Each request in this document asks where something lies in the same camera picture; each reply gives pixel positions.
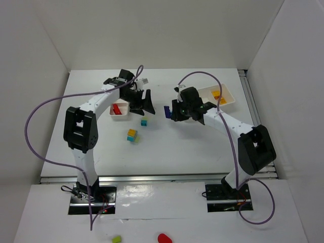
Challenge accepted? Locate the purple lego brick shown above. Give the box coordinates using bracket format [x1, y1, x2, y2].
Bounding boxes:
[164, 106, 172, 119]

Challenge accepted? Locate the teal and lime lego stack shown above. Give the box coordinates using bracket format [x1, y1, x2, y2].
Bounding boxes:
[140, 116, 148, 127]

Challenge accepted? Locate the red lego brick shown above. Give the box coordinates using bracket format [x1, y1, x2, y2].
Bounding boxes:
[112, 104, 122, 115]

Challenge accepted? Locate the yellow butterfly lego brick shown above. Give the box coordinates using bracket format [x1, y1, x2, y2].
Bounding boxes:
[212, 91, 221, 100]

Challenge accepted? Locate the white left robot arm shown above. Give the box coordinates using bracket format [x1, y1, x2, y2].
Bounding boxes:
[63, 65, 155, 197]

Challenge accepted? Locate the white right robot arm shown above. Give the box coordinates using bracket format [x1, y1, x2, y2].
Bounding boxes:
[171, 86, 276, 194]

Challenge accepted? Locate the white left sorting tray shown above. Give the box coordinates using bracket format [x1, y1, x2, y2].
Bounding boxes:
[109, 99, 130, 122]

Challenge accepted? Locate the white sorting tray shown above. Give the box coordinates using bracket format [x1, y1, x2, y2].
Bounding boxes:
[197, 84, 235, 113]
[109, 99, 130, 122]

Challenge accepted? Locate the white right sorting tray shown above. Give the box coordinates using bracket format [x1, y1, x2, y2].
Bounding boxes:
[197, 84, 235, 113]

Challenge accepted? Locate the teal lime yellow lego cluster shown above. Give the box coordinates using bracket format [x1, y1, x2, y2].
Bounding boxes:
[127, 129, 140, 143]

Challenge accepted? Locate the red piece on front ledge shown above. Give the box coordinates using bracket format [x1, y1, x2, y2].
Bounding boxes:
[157, 233, 173, 243]

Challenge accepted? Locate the lime lego on front ledge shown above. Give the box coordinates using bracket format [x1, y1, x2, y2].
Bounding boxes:
[111, 235, 122, 243]

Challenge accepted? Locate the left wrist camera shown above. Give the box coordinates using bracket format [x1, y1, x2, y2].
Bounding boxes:
[136, 78, 148, 87]

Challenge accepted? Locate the aluminium side rail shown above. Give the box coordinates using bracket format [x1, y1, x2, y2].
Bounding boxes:
[238, 70, 276, 174]

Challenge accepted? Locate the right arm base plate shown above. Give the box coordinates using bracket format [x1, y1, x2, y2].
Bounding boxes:
[201, 184, 253, 213]

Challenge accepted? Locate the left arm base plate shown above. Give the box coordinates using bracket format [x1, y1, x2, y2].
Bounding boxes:
[66, 186, 117, 215]

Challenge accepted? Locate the aluminium front rail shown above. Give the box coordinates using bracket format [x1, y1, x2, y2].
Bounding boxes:
[39, 172, 278, 185]

